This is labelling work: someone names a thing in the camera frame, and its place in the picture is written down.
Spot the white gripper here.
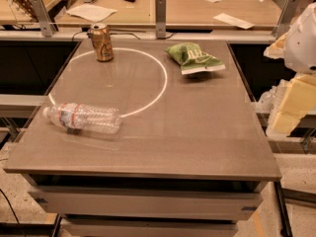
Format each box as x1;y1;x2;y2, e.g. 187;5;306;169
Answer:
264;3;316;136

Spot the clear plastic water bottle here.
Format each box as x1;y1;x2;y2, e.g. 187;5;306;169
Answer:
42;103;121;134

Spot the clear pump bottle left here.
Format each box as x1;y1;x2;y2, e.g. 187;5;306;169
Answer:
257;86;277;112

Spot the white paper slip right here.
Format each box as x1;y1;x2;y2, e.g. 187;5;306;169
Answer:
214;13;254;30

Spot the green chip bag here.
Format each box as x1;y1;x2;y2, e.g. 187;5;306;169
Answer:
165;42;225;75

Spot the white circle tape marking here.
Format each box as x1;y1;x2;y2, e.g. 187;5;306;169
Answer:
48;47;168;118

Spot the gold soda can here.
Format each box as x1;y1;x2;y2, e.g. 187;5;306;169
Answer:
88;23;114;62

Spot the white paper sheet left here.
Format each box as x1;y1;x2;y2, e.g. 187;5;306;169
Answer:
66;4;117;22

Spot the right metal bracket post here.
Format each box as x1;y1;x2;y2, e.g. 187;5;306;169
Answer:
272;0;300;39

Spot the metal bracket post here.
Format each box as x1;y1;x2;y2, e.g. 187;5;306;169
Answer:
31;0;56;38
272;0;300;39
155;0;167;40

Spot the middle metal bracket post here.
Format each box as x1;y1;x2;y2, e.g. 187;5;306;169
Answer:
155;0;167;40

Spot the left metal bracket post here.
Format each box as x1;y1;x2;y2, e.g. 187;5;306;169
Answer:
31;0;56;38

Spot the black cable on floor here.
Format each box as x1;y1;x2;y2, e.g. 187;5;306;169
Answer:
0;189;22;225

